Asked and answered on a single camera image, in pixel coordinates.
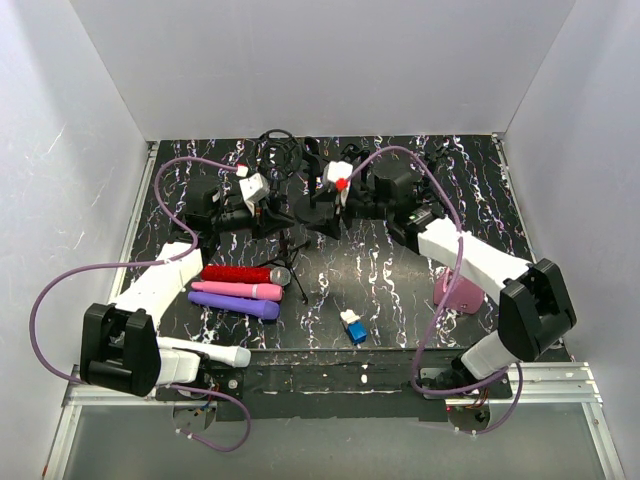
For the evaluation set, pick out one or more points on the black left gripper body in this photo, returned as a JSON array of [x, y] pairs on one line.
[[240, 219]]

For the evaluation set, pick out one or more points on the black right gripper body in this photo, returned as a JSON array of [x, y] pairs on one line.
[[365, 205]]

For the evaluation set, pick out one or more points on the black round-base mic stand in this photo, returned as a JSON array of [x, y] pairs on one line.
[[307, 209]]

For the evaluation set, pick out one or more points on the black stand with purple mic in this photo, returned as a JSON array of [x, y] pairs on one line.
[[355, 156]]

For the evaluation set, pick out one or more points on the silver studio mic shock mount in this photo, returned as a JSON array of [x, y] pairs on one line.
[[280, 276]]

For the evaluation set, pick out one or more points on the pink handheld microphone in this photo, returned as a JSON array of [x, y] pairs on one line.
[[261, 291]]

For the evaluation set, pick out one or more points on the black tripod stand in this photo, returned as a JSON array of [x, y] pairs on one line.
[[435, 154], [279, 156]]

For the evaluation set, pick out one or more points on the purple handheld microphone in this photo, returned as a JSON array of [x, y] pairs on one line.
[[263, 309]]

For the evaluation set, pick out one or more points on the white handheld microphone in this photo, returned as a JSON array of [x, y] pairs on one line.
[[234, 356]]

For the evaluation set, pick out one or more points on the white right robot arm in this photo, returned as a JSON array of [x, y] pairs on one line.
[[535, 309]]

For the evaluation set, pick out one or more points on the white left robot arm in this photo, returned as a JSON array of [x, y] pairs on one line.
[[121, 349]]

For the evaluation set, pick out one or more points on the blue and white block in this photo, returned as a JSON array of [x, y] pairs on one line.
[[353, 327]]

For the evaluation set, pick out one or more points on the pink box holder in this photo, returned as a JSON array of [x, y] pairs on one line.
[[462, 296]]

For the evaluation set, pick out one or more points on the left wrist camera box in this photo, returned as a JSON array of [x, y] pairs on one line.
[[254, 189]]

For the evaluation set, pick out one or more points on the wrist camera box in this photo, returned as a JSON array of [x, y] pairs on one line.
[[254, 189], [337, 175]]

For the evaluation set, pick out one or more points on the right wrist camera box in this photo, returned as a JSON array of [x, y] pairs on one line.
[[337, 175]]

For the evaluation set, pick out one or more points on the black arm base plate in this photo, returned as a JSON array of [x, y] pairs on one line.
[[351, 388]]

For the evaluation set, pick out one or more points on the aluminium frame rail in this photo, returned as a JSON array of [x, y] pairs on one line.
[[556, 430]]

